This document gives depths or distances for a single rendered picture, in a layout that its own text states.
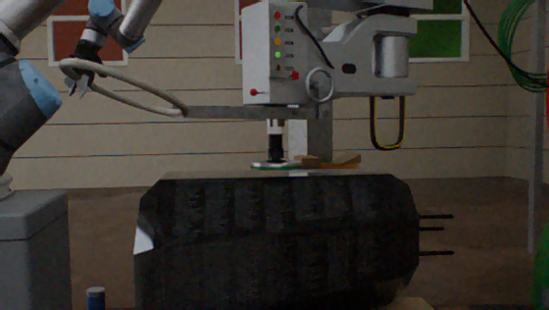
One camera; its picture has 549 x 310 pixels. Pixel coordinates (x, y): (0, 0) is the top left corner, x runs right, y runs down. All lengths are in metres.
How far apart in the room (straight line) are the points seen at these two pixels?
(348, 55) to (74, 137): 6.62
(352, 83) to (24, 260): 1.62
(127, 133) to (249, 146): 1.91
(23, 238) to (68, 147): 7.37
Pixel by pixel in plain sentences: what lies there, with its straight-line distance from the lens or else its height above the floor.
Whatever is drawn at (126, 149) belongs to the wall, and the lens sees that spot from 8.49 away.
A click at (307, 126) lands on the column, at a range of 3.09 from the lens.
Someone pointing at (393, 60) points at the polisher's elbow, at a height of 1.31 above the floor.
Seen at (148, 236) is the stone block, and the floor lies 0.60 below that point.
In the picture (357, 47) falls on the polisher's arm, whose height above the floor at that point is 1.35.
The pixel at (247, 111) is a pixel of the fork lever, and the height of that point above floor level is 1.08.
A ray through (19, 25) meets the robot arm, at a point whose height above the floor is 1.29.
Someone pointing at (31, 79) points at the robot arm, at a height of 1.15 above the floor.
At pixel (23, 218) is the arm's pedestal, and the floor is 0.84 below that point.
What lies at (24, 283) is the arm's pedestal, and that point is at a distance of 1.33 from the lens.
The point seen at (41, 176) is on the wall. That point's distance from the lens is 8.78.
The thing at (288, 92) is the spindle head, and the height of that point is 1.15.
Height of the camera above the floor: 1.05
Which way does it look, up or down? 4 degrees down
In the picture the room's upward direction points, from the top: 1 degrees counter-clockwise
